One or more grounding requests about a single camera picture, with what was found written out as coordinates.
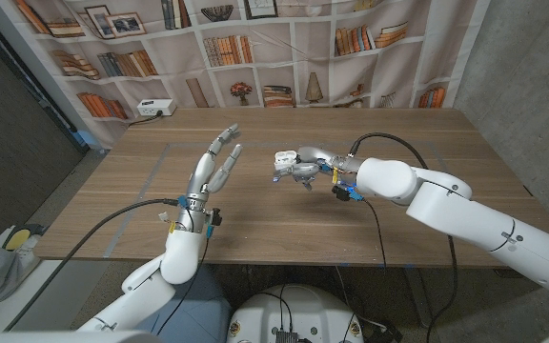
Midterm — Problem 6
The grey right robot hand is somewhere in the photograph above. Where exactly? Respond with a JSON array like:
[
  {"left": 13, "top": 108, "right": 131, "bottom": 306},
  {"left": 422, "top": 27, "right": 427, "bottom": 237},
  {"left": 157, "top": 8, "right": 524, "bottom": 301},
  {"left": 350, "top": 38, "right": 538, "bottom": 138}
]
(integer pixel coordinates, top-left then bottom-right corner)
[{"left": 272, "top": 146, "right": 365, "bottom": 192}]

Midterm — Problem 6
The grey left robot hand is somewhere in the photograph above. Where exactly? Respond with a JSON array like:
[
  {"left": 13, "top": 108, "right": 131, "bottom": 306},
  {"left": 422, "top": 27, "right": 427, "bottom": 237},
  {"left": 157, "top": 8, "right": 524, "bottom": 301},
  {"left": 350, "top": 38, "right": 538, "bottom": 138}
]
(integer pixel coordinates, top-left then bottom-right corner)
[{"left": 169, "top": 123, "right": 244, "bottom": 235}]

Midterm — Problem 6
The white AirPods case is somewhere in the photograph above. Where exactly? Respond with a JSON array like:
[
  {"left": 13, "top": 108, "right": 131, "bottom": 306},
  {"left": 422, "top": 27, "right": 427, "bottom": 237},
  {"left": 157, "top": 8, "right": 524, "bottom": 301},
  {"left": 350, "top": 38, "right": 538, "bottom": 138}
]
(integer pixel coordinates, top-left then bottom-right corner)
[{"left": 274, "top": 150, "right": 300, "bottom": 172}]

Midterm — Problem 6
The white power strip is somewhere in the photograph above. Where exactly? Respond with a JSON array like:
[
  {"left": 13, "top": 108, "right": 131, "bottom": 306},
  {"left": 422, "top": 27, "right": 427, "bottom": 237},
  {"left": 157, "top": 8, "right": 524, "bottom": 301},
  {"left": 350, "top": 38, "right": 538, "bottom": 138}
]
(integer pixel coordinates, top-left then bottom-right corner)
[{"left": 136, "top": 98, "right": 177, "bottom": 117}]

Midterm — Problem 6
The printed bookshelf backdrop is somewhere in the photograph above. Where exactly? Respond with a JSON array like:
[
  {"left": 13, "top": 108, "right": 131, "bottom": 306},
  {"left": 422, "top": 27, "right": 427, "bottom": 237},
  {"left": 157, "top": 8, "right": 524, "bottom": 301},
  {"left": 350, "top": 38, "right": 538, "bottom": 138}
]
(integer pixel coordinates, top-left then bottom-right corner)
[{"left": 0, "top": 0, "right": 493, "bottom": 151}]

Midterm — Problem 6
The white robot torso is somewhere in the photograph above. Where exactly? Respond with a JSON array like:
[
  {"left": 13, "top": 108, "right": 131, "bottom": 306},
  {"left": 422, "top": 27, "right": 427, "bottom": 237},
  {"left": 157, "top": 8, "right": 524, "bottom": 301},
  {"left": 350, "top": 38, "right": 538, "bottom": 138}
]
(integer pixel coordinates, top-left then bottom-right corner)
[{"left": 225, "top": 284, "right": 365, "bottom": 343}]

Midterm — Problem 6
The grey table leg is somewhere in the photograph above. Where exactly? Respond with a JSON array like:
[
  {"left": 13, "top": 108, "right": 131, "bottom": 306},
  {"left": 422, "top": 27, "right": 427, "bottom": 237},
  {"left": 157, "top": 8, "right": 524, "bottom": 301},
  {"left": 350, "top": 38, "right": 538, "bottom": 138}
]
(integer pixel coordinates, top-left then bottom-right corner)
[{"left": 405, "top": 266, "right": 436, "bottom": 328}]

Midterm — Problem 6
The black torso electronics module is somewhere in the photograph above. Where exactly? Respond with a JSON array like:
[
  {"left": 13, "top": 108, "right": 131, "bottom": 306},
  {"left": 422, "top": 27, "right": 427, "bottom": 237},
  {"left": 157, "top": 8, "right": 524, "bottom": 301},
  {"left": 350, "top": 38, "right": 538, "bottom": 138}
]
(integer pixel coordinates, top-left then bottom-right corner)
[{"left": 274, "top": 328, "right": 312, "bottom": 343}]

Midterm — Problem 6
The black power adapter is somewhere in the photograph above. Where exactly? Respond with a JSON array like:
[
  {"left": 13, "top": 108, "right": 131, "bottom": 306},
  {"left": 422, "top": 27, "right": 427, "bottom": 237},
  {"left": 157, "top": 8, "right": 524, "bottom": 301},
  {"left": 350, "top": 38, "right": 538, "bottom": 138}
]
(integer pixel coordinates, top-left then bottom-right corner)
[{"left": 367, "top": 319, "right": 404, "bottom": 343}]

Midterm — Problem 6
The yellow and black pad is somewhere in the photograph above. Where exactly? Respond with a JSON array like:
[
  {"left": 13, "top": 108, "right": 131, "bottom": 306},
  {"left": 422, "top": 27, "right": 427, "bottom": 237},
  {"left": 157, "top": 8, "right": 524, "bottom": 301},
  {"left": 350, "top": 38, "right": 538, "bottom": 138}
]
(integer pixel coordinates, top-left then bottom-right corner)
[{"left": 1, "top": 224, "right": 42, "bottom": 252}]

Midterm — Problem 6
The dark grey partition panel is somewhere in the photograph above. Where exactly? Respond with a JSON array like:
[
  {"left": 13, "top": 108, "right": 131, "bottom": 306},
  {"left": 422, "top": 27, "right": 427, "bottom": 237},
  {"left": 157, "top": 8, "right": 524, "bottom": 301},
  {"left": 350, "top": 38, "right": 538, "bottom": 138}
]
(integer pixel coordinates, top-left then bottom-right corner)
[{"left": 0, "top": 9, "right": 90, "bottom": 249}]

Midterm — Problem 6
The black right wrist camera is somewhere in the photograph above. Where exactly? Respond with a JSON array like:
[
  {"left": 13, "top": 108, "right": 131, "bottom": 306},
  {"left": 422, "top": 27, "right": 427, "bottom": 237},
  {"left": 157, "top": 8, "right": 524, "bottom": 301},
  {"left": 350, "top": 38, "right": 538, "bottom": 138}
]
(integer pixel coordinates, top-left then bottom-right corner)
[{"left": 331, "top": 184, "right": 365, "bottom": 203}]

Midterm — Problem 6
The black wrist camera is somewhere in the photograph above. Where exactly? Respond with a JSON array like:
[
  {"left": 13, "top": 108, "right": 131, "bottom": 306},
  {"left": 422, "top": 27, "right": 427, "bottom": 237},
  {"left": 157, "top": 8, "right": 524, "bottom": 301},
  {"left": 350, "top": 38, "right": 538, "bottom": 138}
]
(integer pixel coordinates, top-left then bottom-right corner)
[
  {"left": 331, "top": 184, "right": 365, "bottom": 203},
  {"left": 206, "top": 207, "right": 224, "bottom": 237}
]

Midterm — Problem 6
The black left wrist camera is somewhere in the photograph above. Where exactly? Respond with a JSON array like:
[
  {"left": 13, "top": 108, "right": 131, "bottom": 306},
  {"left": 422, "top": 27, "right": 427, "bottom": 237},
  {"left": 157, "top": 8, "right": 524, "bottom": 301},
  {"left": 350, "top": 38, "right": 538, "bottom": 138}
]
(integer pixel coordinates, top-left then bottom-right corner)
[{"left": 206, "top": 207, "right": 224, "bottom": 237}]

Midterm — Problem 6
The black power strip cord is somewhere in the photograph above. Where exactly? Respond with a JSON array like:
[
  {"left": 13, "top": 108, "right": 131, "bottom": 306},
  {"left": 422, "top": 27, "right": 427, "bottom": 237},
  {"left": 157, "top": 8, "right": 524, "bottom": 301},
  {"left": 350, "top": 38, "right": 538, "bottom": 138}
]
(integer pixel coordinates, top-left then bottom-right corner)
[{"left": 126, "top": 110, "right": 164, "bottom": 129}]

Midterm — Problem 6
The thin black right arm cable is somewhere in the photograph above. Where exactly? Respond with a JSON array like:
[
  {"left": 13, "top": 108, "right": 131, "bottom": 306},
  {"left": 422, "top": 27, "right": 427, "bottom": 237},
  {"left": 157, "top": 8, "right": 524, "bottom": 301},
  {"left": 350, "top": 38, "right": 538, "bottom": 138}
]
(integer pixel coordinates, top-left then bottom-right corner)
[{"left": 361, "top": 198, "right": 389, "bottom": 269}]

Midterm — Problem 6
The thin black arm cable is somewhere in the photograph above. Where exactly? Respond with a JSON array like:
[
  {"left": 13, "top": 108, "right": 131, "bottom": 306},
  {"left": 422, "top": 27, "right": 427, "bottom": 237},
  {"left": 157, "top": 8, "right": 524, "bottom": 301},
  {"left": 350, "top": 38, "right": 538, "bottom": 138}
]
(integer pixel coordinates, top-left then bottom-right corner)
[
  {"left": 361, "top": 198, "right": 389, "bottom": 269},
  {"left": 156, "top": 232, "right": 212, "bottom": 337}
]

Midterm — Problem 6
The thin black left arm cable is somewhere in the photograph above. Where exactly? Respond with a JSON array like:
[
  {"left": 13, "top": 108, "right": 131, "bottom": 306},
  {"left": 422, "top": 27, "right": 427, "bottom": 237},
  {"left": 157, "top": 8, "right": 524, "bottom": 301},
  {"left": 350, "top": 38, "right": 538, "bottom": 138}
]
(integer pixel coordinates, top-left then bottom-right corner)
[{"left": 156, "top": 232, "right": 212, "bottom": 337}]

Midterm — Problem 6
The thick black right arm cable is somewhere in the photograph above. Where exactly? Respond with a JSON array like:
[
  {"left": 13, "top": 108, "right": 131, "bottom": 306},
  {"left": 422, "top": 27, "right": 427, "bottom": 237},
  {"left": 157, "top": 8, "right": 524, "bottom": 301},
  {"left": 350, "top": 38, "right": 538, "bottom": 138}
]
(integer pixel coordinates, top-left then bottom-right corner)
[{"left": 348, "top": 131, "right": 459, "bottom": 343}]

